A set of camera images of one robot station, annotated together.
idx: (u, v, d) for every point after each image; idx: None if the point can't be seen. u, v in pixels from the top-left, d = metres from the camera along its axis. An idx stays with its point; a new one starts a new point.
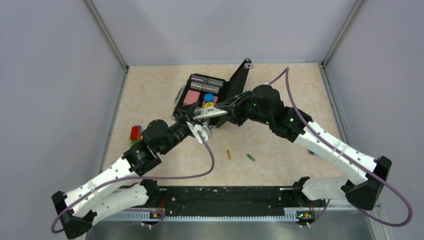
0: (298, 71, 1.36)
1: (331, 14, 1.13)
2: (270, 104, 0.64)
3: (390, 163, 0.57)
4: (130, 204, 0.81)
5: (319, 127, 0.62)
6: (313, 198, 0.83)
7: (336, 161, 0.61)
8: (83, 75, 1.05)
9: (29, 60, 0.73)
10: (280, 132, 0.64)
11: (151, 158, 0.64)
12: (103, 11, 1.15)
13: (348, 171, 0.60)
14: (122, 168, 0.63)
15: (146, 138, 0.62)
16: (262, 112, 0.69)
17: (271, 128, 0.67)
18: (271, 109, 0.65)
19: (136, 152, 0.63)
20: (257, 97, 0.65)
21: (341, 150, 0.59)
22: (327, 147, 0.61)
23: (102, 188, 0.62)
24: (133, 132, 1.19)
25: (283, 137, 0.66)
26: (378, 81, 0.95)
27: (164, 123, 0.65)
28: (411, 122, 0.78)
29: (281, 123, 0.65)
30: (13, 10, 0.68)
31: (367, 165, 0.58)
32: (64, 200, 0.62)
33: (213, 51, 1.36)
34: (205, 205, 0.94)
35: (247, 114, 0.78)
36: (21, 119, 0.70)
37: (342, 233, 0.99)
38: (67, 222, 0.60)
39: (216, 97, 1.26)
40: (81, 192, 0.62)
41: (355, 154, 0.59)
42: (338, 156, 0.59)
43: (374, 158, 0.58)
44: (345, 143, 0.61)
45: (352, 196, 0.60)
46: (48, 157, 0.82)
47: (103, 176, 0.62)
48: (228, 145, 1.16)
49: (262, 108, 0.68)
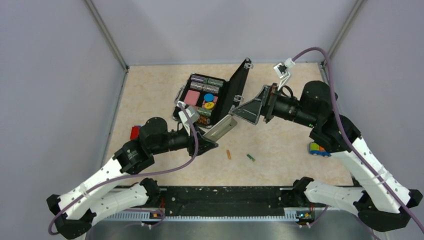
0: (298, 71, 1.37)
1: (331, 14, 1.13)
2: (325, 109, 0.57)
3: (421, 197, 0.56)
4: (130, 203, 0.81)
5: (366, 146, 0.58)
6: (314, 200, 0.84)
7: (371, 186, 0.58)
8: (83, 75, 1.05)
9: (29, 59, 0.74)
10: (322, 140, 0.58)
11: (143, 157, 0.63)
12: (103, 10, 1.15)
13: (378, 197, 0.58)
14: (113, 169, 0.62)
15: (143, 133, 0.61)
16: (307, 112, 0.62)
17: (310, 134, 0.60)
18: (322, 114, 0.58)
19: (127, 151, 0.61)
20: (312, 98, 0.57)
21: (383, 179, 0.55)
22: (368, 172, 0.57)
23: (94, 191, 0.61)
24: (132, 132, 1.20)
25: (322, 146, 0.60)
26: (378, 81, 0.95)
27: (164, 121, 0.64)
28: (410, 122, 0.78)
29: (326, 131, 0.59)
30: (13, 10, 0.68)
31: (401, 197, 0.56)
32: (58, 203, 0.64)
33: (212, 51, 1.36)
34: (205, 205, 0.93)
35: (282, 113, 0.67)
36: (20, 118, 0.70)
37: (342, 234, 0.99)
38: (61, 226, 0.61)
39: (216, 97, 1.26)
40: (73, 195, 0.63)
41: (394, 184, 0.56)
42: (378, 184, 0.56)
43: (409, 191, 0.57)
44: (388, 171, 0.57)
45: (366, 215, 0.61)
46: (47, 157, 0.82)
47: (94, 179, 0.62)
48: (228, 145, 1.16)
49: (309, 109, 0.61)
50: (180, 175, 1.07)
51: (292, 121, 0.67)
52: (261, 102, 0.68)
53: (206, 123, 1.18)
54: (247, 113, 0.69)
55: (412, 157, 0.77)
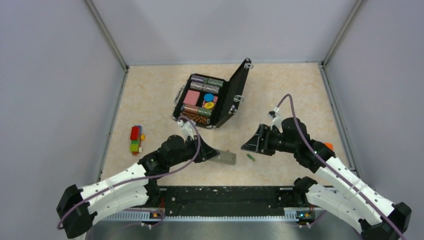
0: (298, 71, 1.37)
1: (331, 14, 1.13)
2: (296, 135, 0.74)
3: (409, 210, 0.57)
4: (130, 204, 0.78)
5: (340, 164, 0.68)
6: (313, 201, 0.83)
7: (353, 199, 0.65)
8: (82, 76, 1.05)
9: (29, 58, 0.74)
10: (303, 162, 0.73)
11: (161, 167, 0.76)
12: (103, 10, 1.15)
13: (364, 210, 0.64)
14: (137, 171, 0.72)
15: (165, 147, 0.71)
16: (291, 140, 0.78)
17: (295, 156, 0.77)
18: (296, 139, 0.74)
19: (150, 161, 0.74)
20: (286, 128, 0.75)
21: (358, 189, 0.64)
22: (345, 183, 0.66)
23: (120, 186, 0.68)
24: (132, 132, 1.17)
25: (305, 167, 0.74)
26: (378, 79, 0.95)
27: (182, 139, 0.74)
28: (410, 120, 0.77)
29: (305, 154, 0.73)
30: (13, 10, 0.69)
31: (383, 208, 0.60)
32: (81, 193, 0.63)
33: (212, 50, 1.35)
34: (205, 205, 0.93)
35: (275, 146, 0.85)
36: (19, 115, 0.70)
37: (343, 234, 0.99)
38: (81, 215, 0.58)
39: (216, 97, 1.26)
40: (98, 187, 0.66)
41: (373, 195, 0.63)
42: (355, 194, 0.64)
43: (393, 203, 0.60)
44: (364, 183, 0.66)
45: (367, 235, 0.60)
46: (48, 156, 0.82)
47: (120, 176, 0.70)
48: (228, 145, 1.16)
49: (291, 139, 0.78)
50: (180, 175, 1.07)
51: (283, 150, 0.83)
52: (259, 135, 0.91)
53: (206, 123, 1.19)
54: (250, 145, 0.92)
55: (411, 157, 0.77)
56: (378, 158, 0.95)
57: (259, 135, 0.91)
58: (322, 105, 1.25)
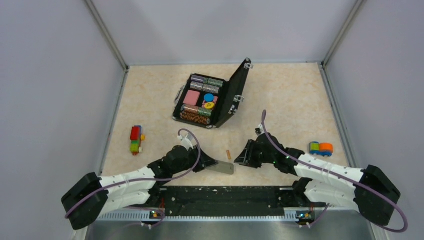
0: (298, 71, 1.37)
1: (331, 15, 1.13)
2: (270, 147, 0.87)
3: (374, 168, 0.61)
4: (131, 202, 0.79)
5: (309, 156, 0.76)
6: (315, 200, 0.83)
7: (330, 181, 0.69)
8: (82, 76, 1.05)
9: (29, 58, 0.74)
10: (283, 170, 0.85)
11: (166, 175, 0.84)
12: (103, 11, 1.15)
13: (344, 187, 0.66)
14: (148, 173, 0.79)
15: (170, 156, 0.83)
16: (265, 152, 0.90)
17: (275, 166, 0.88)
18: (272, 151, 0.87)
19: (158, 167, 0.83)
20: (260, 142, 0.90)
21: (327, 169, 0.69)
22: (317, 170, 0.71)
23: (134, 182, 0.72)
24: (132, 132, 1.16)
25: (287, 173, 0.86)
26: (378, 79, 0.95)
27: (185, 148, 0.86)
28: (410, 120, 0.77)
29: (282, 162, 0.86)
30: (12, 10, 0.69)
31: (353, 176, 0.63)
32: (99, 182, 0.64)
33: (212, 50, 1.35)
34: (205, 205, 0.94)
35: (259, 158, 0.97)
36: (18, 115, 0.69)
37: (343, 234, 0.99)
38: (99, 201, 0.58)
39: (216, 97, 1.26)
40: (115, 179, 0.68)
41: (342, 169, 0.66)
42: (327, 175, 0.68)
43: (361, 169, 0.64)
44: (331, 162, 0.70)
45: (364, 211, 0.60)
46: (48, 156, 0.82)
47: (134, 174, 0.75)
48: (228, 145, 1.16)
49: (265, 151, 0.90)
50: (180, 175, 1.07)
51: (265, 161, 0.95)
52: (247, 148, 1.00)
53: (206, 123, 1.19)
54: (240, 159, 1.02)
55: (411, 156, 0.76)
56: (378, 158, 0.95)
57: (247, 149, 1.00)
58: (322, 105, 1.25)
